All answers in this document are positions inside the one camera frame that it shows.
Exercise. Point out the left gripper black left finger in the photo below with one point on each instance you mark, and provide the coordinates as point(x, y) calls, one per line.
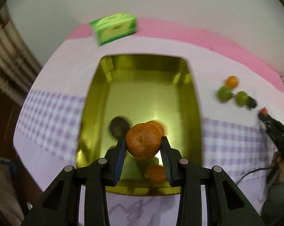
point(59, 204)

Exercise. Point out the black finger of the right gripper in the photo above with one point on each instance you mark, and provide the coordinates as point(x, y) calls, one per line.
point(268, 121)

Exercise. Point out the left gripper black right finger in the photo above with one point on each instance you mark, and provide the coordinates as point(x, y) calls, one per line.
point(225, 202)

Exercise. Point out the dark brown fruit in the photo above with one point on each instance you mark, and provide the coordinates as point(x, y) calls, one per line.
point(251, 103)

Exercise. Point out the green tomato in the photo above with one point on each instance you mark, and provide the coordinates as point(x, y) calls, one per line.
point(241, 98)
point(224, 94)

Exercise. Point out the large orange mandarin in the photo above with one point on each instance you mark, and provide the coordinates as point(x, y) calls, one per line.
point(143, 141)

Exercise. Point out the pink purple checked tablecloth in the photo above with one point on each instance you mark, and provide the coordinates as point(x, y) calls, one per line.
point(46, 135)

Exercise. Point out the small orange tomato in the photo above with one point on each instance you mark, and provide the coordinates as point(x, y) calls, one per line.
point(232, 82)

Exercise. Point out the dark fruit in tin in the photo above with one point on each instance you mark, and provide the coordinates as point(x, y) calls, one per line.
point(119, 126)

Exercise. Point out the orange mandarin in tin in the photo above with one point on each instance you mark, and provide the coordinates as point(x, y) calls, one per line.
point(158, 126)

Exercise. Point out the gold toffee tin box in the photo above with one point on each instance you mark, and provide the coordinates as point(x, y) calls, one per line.
point(141, 88)

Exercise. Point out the green tissue pack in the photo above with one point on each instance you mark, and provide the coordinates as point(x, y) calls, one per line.
point(113, 27)

